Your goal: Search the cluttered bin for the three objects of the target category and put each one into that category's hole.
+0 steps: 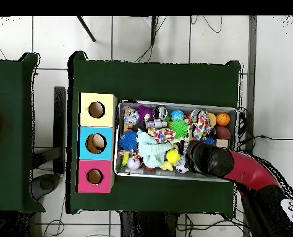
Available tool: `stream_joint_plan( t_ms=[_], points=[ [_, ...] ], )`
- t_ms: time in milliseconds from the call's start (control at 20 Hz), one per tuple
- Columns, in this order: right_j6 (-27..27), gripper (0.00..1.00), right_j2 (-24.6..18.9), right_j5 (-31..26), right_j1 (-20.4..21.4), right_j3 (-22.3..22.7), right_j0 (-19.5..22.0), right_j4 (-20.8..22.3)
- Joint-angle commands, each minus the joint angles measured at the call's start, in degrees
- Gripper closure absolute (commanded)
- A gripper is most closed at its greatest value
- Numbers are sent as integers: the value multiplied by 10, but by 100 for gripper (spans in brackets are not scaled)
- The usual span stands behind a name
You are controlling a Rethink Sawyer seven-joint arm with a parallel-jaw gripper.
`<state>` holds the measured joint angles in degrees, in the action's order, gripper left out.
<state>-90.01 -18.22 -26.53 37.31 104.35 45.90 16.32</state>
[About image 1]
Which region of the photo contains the white cloth with colourful dots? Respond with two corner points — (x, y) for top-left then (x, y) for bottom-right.
(147, 110), (213, 145)

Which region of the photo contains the clear plastic packet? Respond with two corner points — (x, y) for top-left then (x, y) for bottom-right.
(122, 106), (140, 125)

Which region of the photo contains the wooden box with three holes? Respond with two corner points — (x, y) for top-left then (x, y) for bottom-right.
(75, 92), (118, 194)

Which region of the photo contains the silver plastic toy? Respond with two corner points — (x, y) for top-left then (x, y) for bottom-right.
(146, 118), (168, 129)

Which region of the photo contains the mint green cloth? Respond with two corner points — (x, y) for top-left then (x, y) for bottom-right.
(136, 128), (173, 168)

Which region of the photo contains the purple spiky toy with eyes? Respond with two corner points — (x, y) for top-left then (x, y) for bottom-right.
(136, 105), (155, 123)

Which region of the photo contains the blue spiky rubber ball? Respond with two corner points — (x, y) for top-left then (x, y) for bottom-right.
(118, 130), (139, 151)

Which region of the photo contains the green spiky rubber ball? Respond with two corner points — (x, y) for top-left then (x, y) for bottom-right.
(168, 119), (190, 139)

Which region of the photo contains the white baseball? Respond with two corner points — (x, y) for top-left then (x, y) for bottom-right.
(126, 157), (141, 170)

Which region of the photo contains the dark green table cloth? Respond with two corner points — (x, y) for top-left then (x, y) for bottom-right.
(0, 52), (45, 214)
(66, 51), (242, 215)

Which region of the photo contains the brown mini football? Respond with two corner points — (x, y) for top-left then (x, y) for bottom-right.
(214, 125), (232, 140)

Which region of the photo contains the orange mini basketball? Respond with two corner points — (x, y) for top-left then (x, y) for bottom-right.
(216, 112), (232, 127)

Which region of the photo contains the black upright panel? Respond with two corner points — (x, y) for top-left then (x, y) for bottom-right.
(53, 86), (67, 175)

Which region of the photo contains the black tripod leg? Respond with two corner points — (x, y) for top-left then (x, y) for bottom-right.
(76, 15), (97, 43)
(150, 15), (159, 46)

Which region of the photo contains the grey round stand base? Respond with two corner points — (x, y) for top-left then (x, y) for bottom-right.
(30, 173), (61, 201)

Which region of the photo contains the shallow wire mesh bin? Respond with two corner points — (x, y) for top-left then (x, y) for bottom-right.
(113, 99), (238, 183)

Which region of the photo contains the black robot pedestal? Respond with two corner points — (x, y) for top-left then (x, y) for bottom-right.
(120, 210), (179, 237)

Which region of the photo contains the black cable bundle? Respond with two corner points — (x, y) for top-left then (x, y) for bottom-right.
(236, 107), (293, 151)

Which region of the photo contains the grey floor cable cover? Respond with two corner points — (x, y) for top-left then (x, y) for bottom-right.
(245, 15), (258, 154)

